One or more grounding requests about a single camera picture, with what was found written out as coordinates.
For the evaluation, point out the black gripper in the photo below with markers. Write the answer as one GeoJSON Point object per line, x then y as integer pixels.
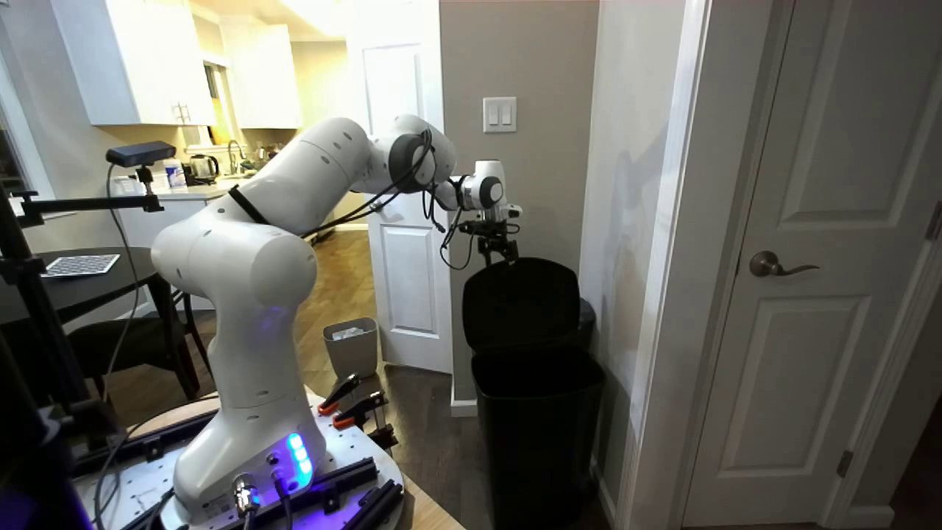
{"type": "Point", "coordinates": [496, 233]}

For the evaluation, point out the small picture frame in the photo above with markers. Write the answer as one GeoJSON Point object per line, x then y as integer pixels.
{"type": "Point", "coordinates": [173, 174]}

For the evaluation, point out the white panel door round knob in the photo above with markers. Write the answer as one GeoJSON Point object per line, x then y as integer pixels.
{"type": "Point", "coordinates": [416, 295]}

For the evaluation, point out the dark round table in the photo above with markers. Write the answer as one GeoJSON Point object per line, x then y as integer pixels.
{"type": "Point", "coordinates": [88, 289]}

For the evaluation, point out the white light switch plate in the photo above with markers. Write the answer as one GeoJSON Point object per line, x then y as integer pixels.
{"type": "Point", "coordinates": [497, 114]}

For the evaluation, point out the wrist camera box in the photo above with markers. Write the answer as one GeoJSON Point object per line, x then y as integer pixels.
{"type": "Point", "coordinates": [511, 211]}

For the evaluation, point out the small grey waste basket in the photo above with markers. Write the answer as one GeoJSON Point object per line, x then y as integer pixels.
{"type": "Point", "coordinates": [350, 345]}

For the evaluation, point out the black aluminium rail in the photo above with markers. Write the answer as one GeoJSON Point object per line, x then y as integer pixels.
{"type": "Point", "coordinates": [340, 480]}
{"type": "Point", "coordinates": [378, 501]}

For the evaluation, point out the black bin lid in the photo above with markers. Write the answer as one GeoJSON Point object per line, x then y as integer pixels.
{"type": "Point", "coordinates": [519, 305]}

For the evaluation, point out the black exterior camera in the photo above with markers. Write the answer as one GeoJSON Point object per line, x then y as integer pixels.
{"type": "Point", "coordinates": [138, 153]}

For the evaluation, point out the black kettle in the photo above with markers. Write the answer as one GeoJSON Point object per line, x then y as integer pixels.
{"type": "Point", "coordinates": [200, 168]}

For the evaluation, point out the dark door hinge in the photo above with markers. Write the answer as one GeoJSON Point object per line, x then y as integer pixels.
{"type": "Point", "coordinates": [846, 464]}
{"type": "Point", "coordinates": [934, 221]}

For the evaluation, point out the black trash bin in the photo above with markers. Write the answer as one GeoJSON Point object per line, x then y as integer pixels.
{"type": "Point", "coordinates": [538, 430]}

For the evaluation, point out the paper sheet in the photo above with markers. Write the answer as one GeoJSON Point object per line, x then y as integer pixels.
{"type": "Point", "coordinates": [79, 265]}

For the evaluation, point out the narrow white wall cabinet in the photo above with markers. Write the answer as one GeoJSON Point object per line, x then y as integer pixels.
{"type": "Point", "coordinates": [263, 78]}

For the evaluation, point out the wide white wall cabinet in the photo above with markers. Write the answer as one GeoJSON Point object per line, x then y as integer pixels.
{"type": "Point", "coordinates": [137, 61]}

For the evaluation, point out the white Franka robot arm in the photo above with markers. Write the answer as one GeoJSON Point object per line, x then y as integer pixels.
{"type": "Point", "coordinates": [246, 276]}

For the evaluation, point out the black camera stand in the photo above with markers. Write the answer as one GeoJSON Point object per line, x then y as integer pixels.
{"type": "Point", "coordinates": [40, 295]}

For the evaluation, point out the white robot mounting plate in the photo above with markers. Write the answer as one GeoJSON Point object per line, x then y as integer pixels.
{"type": "Point", "coordinates": [353, 461]}

